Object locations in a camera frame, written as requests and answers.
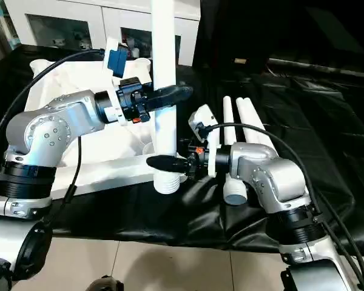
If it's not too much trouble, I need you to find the white table frame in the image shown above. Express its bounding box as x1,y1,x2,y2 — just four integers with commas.
24,56,183,199

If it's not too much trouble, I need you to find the dark metal rod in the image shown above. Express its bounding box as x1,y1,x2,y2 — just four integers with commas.
268,58,364,76

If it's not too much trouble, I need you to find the dark robot lower body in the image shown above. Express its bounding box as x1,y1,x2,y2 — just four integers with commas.
89,275,124,291

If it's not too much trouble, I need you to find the white glass-door cabinet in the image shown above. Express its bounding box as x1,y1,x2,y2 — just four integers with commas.
8,0,201,66

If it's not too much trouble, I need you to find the black work mat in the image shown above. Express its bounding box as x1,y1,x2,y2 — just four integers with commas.
0,44,364,254

